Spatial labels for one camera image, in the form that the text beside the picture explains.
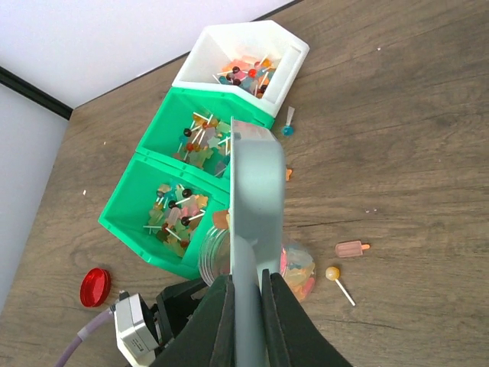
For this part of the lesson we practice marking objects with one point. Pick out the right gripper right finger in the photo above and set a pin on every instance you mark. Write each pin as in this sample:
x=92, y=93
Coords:
x=291, y=337

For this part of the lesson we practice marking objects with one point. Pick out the light blue slotted scoop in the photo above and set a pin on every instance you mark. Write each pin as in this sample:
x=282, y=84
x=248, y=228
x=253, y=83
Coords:
x=256, y=227

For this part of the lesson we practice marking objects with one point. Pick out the white candy bin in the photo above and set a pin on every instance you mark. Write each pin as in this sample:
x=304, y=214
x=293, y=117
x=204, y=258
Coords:
x=219, y=45

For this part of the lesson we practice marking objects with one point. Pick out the yellow lollipop on table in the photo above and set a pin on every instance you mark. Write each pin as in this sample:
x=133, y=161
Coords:
x=333, y=274

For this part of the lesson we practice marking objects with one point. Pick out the pink popsicle candy on table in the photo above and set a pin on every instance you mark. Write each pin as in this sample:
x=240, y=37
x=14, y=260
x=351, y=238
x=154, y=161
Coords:
x=351, y=249

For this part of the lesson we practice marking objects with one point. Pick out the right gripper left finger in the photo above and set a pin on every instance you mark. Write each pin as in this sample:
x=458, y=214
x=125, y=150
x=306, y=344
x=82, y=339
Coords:
x=208, y=339

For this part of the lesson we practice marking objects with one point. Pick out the green candy bin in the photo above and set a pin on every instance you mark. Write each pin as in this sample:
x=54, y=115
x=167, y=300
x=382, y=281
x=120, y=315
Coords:
x=129, y=205
x=191, y=131

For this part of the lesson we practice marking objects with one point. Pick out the blue lollipop on table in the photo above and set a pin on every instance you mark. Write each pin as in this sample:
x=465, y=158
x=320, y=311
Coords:
x=288, y=129

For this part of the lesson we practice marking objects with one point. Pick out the clear plastic cup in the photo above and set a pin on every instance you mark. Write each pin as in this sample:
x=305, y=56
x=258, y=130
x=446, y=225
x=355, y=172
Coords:
x=297, y=266

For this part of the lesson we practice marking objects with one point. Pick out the black frame post left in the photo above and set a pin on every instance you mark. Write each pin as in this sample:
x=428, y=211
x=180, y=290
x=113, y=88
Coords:
x=31, y=92

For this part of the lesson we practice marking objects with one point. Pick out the red round lid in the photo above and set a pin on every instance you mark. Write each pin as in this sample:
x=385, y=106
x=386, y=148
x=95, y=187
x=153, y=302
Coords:
x=95, y=287

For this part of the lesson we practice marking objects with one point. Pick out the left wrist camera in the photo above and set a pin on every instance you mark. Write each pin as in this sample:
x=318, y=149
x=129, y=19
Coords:
x=135, y=330

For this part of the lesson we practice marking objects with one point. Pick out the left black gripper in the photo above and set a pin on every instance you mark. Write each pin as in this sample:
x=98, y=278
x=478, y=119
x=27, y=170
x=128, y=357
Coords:
x=173, y=308

